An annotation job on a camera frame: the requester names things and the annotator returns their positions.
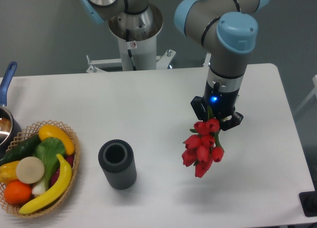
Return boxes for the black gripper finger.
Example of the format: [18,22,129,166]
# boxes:
[220,112,244,131]
[190,96,208,121]

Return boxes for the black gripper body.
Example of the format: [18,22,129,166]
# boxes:
[203,83,239,121]

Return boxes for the red tulip bouquet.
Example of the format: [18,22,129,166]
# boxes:
[181,107,224,178]

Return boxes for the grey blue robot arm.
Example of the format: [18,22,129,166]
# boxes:
[79,0,269,131]

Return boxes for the dark grey ribbed vase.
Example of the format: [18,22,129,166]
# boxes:
[98,139,137,190]

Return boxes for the black device at edge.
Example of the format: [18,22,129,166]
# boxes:
[299,191,317,217]

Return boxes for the dark red vegetable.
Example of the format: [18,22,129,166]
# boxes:
[50,154,74,187]

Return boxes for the yellow squash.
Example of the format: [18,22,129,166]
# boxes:
[38,124,75,156]

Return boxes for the green bok choy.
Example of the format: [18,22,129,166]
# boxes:
[32,137,65,197]

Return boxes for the woven wicker basket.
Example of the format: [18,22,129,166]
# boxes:
[0,120,81,219]

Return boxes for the yellow banana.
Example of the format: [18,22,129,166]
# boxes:
[19,154,72,215]

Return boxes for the green cucumber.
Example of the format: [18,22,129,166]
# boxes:
[0,134,41,166]

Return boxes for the beige round slice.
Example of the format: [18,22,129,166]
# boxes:
[15,157,45,184]

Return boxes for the yellow bell pepper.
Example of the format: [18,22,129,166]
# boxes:
[0,161,20,184]

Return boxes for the orange fruit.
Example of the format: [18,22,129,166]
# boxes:
[4,180,32,205]

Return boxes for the white frame at right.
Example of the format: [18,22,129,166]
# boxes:
[294,75,317,116]

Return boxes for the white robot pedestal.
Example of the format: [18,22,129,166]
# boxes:
[86,3,176,73]

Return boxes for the black cable on pedestal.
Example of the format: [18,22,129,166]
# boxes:
[125,29,137,71]

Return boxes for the blue handled saucepan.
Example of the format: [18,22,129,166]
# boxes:
[0,61,21,158]

